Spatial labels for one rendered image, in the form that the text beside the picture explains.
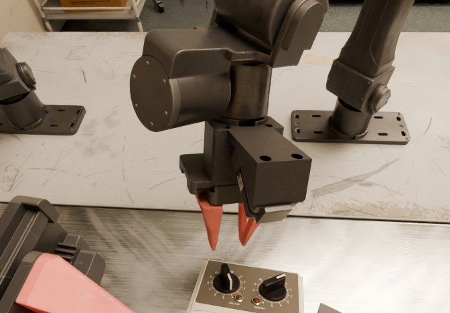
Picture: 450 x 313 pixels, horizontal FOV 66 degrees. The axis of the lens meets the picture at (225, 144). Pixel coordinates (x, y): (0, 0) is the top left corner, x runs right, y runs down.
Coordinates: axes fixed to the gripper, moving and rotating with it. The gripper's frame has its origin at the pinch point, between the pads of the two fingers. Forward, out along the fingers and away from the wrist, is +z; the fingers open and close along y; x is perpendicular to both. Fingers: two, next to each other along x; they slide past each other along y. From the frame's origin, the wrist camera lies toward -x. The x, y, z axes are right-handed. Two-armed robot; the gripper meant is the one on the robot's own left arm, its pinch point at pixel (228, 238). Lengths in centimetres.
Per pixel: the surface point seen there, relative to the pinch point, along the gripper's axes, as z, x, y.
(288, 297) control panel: 7.1, -3.0, 7.0
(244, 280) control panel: 7.2, 0.8, 2.8
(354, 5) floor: -31, 203, 157
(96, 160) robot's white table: 2.5, 29.3, -15.0
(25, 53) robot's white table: -11, 64, -31
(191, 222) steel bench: 6.7, 13.6, -1.1
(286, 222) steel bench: 5.4, 8.8, 12.3
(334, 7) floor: -29, 207, 143
